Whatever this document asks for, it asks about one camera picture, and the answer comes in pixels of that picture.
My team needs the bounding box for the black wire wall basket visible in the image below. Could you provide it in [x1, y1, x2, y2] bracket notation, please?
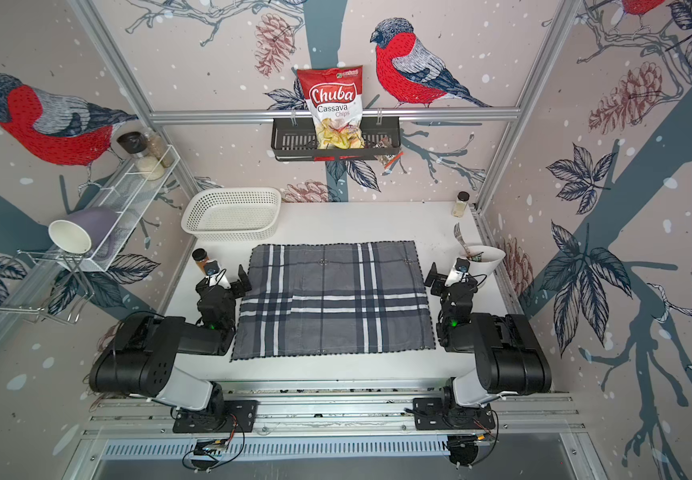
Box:
[271, 117, 401, 161]

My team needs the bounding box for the white wire wall shelf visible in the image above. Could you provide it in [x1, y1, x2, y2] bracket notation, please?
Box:
[66, 145, 181, 272]

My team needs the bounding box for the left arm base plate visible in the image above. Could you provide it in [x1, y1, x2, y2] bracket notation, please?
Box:
[172, 400, 259, 434]

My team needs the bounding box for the metal spoon in cup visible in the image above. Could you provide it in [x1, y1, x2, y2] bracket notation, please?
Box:
[453, 223, 471, 258]

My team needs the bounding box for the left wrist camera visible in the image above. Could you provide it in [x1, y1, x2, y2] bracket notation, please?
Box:
[204, 260, 231, 289]

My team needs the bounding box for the brown spice jar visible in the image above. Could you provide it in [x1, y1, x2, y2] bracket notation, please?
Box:
[191, 248, 210, 275]

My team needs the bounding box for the red Chuba chips bag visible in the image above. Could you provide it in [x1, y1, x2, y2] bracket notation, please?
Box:
[297, 66, 365, 150]

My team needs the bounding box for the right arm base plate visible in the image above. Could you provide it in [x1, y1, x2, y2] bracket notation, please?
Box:
[405, 397, 496, 432]

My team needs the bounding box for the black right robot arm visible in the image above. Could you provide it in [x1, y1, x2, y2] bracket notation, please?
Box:
[424, 259, 553, 411]

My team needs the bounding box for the small glass spice bottle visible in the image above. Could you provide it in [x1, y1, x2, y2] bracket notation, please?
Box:
[452, 191, 470, 218]

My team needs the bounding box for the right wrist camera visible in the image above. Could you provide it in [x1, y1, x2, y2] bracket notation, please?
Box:
[445, 257, 471, 287]

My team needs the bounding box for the grey plaid pillowcase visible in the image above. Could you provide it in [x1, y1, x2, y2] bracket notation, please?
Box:
[231, 241, 436, 361]

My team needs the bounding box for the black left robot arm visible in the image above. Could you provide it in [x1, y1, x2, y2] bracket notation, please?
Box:
[89, 262, 252, 420]

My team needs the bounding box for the metal wire mug rack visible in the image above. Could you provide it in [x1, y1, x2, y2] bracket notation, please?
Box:
[0, 249, 100, 325]

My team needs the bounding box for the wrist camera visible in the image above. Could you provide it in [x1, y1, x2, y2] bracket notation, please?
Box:
[445, 257, 471, 287]
[204, 260, 231, 289]

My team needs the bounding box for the white plastic basket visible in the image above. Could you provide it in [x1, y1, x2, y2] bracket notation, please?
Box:
[181, 187, 282, 242]

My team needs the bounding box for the lilac and white mug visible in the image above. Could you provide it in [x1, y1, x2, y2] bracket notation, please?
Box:
[48, 207, 119, 255]

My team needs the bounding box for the white utensil cup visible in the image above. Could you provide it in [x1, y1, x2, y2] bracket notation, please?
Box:
[462, 244, 506, 283]

